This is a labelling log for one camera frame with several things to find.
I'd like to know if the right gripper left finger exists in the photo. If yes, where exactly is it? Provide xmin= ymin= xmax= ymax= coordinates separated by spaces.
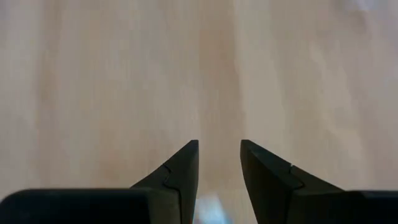
xmin=0 ymin=139 xmax=200 ymax=224

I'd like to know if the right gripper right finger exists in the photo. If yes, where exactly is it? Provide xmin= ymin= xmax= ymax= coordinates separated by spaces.
xmin=240 ymin=139 xmax=398 ymax=224

